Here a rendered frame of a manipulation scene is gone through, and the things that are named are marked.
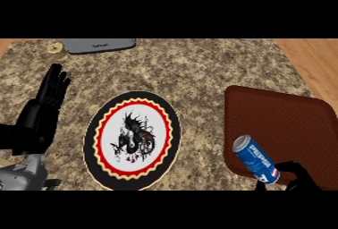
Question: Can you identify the blue soda can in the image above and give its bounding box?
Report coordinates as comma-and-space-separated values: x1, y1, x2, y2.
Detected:
231, 134, 281, 185

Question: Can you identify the brown tray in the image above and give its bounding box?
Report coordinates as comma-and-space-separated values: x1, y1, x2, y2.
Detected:
222, 85, 338, 191

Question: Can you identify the pale yellow candle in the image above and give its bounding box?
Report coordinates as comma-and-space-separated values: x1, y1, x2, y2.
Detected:
45, 42, 69, 61

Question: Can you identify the grey flat appliance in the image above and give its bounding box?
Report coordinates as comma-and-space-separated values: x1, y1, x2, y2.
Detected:
58, 38, 137, 55

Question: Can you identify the black red white plate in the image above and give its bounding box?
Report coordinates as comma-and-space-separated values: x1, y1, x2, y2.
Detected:
82, 90, 181, 191

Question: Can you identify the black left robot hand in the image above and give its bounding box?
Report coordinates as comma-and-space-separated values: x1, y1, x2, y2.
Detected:
0, 63, 72, 157

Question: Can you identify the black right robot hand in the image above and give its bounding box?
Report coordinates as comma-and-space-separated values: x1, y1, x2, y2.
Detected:
255, 161, 323, 191

